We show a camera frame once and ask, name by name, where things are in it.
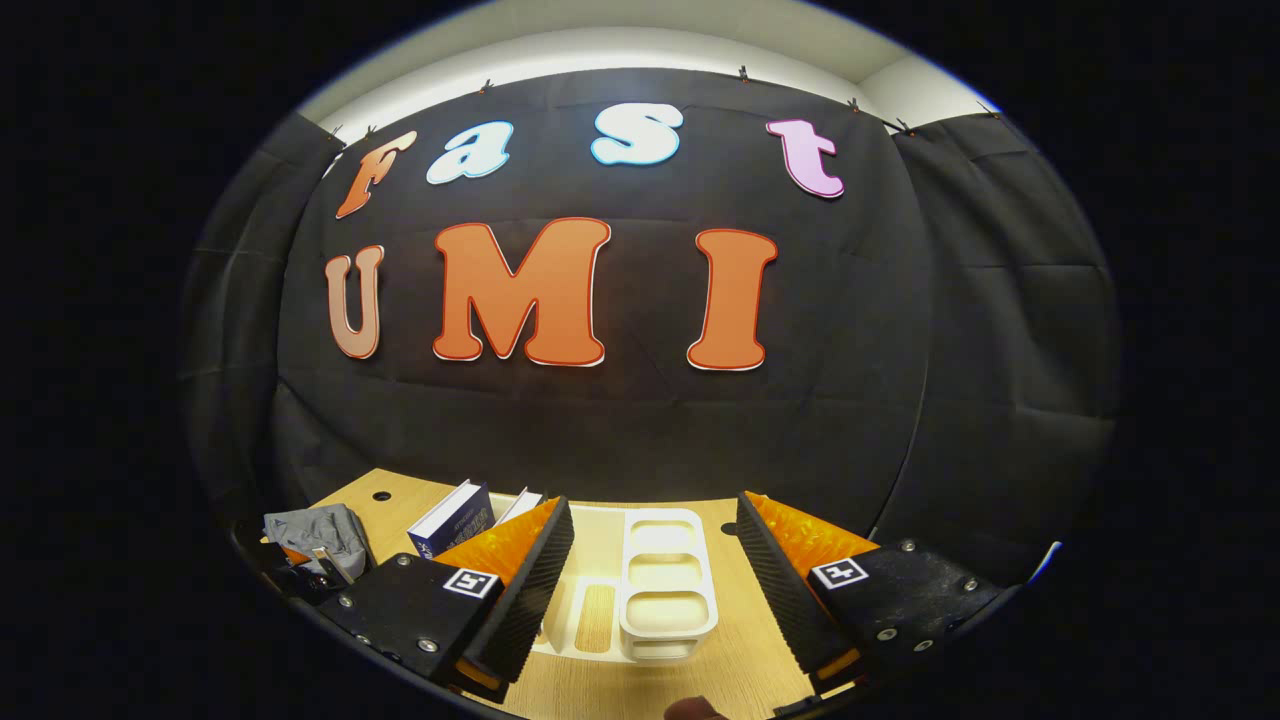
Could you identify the white bookshelf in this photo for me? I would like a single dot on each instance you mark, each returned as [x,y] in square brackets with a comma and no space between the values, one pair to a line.
[665,600]

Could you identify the grey schoolbag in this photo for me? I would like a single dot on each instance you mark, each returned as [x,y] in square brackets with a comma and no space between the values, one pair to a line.
[325,530]

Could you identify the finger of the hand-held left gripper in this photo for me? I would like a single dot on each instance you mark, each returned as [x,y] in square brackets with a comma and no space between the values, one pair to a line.
[315,575]

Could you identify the blue night picture book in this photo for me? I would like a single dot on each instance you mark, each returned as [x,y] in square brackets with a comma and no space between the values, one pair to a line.
[455,522]

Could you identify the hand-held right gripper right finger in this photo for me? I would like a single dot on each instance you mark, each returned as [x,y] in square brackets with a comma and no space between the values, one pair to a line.
[775,590]

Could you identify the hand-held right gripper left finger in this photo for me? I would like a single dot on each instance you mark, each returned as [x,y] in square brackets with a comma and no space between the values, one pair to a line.
[535,590]

